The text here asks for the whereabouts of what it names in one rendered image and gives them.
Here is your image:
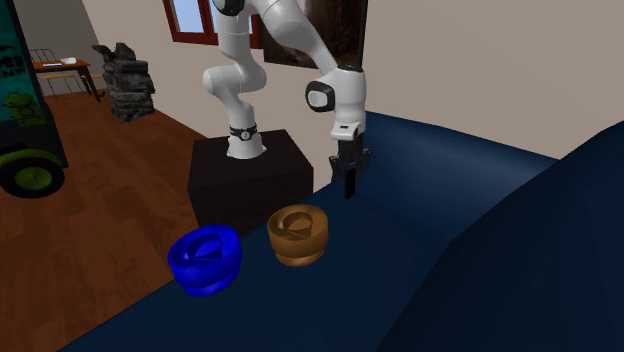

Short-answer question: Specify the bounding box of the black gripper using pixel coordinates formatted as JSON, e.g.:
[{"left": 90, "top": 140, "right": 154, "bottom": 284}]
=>
[{"left": 328, "top": 133, "right": 373, "bottom": 201}]

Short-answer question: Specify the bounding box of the brown bowl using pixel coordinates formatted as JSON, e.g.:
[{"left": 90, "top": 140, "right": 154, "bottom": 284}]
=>
[{"left": 266, "top": 203, "right": 329, "bottom": 268}]

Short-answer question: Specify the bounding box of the dark robot stand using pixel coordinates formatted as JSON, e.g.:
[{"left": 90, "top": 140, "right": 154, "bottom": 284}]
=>
[{"left": 187, "top": 128, "right": 315, "bottom": 238}]

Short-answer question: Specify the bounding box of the dark blue sofa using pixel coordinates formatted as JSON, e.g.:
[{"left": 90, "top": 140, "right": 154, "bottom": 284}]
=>
[{"left": 58, "top": 110, "right": 624, "bottom": 352}]

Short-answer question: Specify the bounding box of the blue bowl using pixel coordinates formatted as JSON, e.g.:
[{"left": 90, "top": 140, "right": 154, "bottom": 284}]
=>
[{"left": 167, "top": 224, "right": 243, "bottom": 298}]

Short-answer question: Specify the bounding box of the red framed window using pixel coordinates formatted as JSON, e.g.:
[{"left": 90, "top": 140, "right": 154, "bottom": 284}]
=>
[{"left": 162, "top": 0, "right": 264, "bottom": 50}]

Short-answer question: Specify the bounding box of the grey stone sculpture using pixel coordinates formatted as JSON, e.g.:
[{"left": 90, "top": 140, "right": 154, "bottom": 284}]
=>
[{"left": 91, "top": 41, "right": 157, "bottom": 123}]

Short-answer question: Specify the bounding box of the brown wooden side table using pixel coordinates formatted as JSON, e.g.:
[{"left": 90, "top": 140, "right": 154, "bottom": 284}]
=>
[{"left": 28, "top": 47, "right": 103, "bottom": 104}]

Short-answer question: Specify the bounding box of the teal vehicle with green wheel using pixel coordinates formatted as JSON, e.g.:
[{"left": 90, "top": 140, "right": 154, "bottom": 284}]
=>
[{"left": 0, "top": 0, "right": 69, "bottom": 200}]

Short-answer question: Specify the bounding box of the dark wall picture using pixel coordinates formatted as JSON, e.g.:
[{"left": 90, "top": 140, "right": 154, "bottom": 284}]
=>
[{"left": 263, "top": 0, "right": 370, "bottom": 73}]

